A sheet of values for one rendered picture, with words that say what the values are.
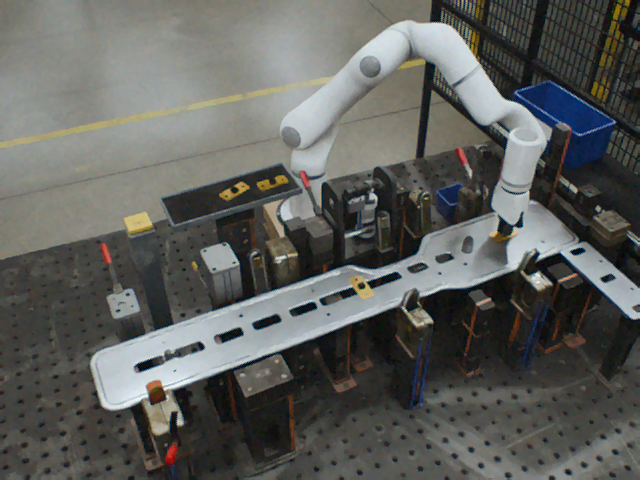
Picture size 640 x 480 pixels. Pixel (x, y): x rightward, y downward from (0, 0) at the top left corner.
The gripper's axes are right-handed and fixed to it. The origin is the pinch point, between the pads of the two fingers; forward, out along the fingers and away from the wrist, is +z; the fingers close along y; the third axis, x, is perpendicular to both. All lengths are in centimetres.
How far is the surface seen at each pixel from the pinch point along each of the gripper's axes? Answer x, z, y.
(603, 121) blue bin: 52, -10, -19
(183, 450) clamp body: -104, 6, 24
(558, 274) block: 5.7, 5.4, 18.1
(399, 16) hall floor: 172, 104, -335
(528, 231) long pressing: 8.0, 3.4, 1.6
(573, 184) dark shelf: 32.4, 0.8, -7.7
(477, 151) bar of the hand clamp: -1.8, -17.4, -15.3
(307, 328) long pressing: -66, 3, 7
